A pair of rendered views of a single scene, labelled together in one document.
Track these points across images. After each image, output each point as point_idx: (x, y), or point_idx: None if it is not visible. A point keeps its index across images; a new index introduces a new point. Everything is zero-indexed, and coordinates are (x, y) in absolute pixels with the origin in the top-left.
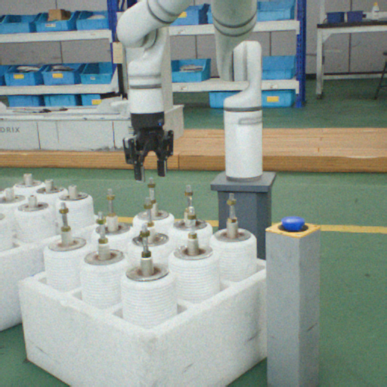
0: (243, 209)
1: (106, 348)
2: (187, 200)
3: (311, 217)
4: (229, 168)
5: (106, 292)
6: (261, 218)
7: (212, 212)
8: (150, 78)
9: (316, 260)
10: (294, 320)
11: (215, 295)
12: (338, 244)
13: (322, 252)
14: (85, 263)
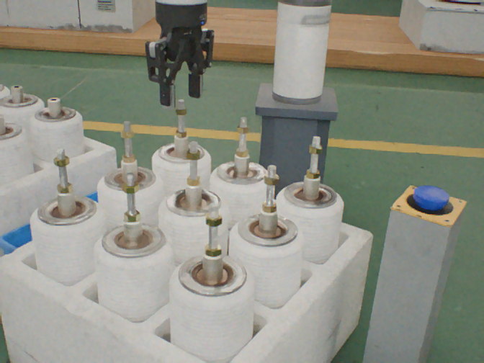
0: (297, 142)
1: None
2: (241, 139)
3: (334, 129)
4: (281, 83)
5: (140, 297)
6: (320, 153)
7: (214, 118)
8: None
9: (453, 248)
10: (417, 332)
11: (297, 290)
12: (376, 168)
13: (361, 179)
14: (105, 252)
